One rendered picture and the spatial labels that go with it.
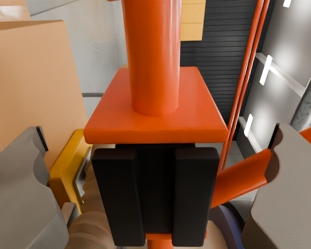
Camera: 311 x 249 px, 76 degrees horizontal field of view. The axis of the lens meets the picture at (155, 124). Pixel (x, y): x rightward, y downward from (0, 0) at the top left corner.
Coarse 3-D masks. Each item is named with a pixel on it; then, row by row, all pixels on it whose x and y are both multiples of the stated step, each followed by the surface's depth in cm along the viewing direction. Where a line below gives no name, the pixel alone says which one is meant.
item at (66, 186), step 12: (72, 144) 27; (84, 144) 29; (60, 156) 25; (72, 156) 25; (84, 156) 29; (60, 168) 23; (72, 168) 25; (84, 168) 28; (48, 180) 22; (60, 180) 22; (72, 180) 25; (60, 192) 23; (72, 192) 25; (84, 192) 27; (60, 204) 25
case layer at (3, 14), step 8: (0, 0) 66; (8, 0) 70; (16, 0) 74; (24, 0) 78; (0, 8) 66; (8, 8) 70; (16, 8) 74; (24, 8) 78; (0, 16) 66; (8, 16) 70; (16, 16) 74; (24, 16) 78
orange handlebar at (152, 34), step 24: (144, 0) 6; (168, 0) 6; (144, 24) 7; (168, 24) 7; (144, 48) 7; (168, 48) 7; (144, 72) 8; (168, 72) 8; (144, 96) 8; (168, 96) 8; (168, 240) 15
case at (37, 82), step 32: (0, 32) 17; (32, 32) 21; (64, 32) 27; (0, 64) 16; (32, 64) 20; (64, 64) 27; (0, 96) 16; (32, 96) 20; (64, 96) 27; (0, 128) 16; (64, 128) 27
